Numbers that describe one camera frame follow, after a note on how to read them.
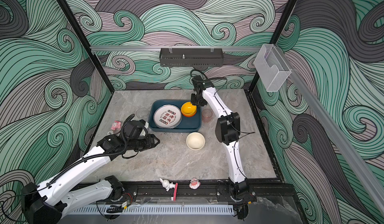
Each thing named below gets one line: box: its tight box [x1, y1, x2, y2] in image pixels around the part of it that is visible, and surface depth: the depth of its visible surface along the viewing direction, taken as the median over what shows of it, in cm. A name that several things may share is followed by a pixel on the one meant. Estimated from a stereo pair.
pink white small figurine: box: [189, 177, 201, 190], surface depth 75 cm
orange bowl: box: [181, 110, 197, 118], surface depth 102 cm
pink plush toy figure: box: [110, 120, 122, 131], surface depth 97 cm
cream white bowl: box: [186, 132, 206, 151], surface depth 91 cm
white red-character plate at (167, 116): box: [153, 104, 183, 129], surface depth 103 cm
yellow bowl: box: [181, 101, 197, 114], surface depth 105 cm
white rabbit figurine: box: [159, 178, 176, 192], surface depth 75 cm
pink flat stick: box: [173, 182, 179, 202], surface depth 71 cm
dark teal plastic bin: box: [148, 99, 202, 132], surface depth 102 cm
